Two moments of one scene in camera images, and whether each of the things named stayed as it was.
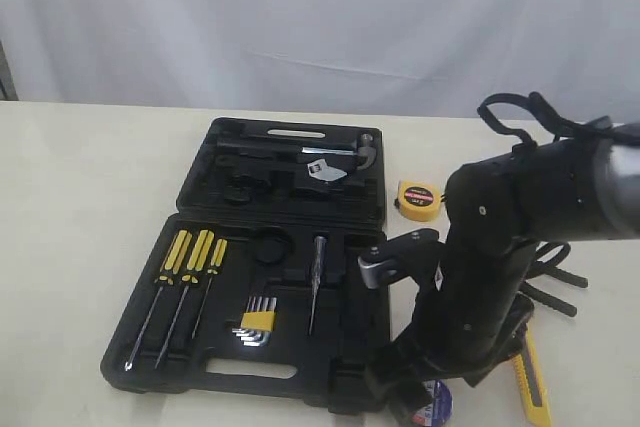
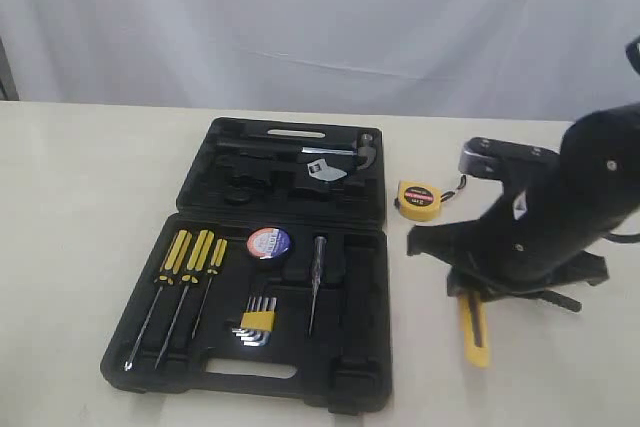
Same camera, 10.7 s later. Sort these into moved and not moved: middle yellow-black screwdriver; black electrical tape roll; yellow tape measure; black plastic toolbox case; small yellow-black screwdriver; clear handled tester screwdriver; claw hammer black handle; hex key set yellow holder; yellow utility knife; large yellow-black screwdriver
Moved: black electrical tape roll; yellow utility knife
Not moved: claw hammer black handle; small yellow-black screwdriver; middle yellow-black screwdriver; large yellow-black screwdriver; hex key set yellow holder; black plastic toolbox case; clear handled tester screwdriver; yellow tape measure
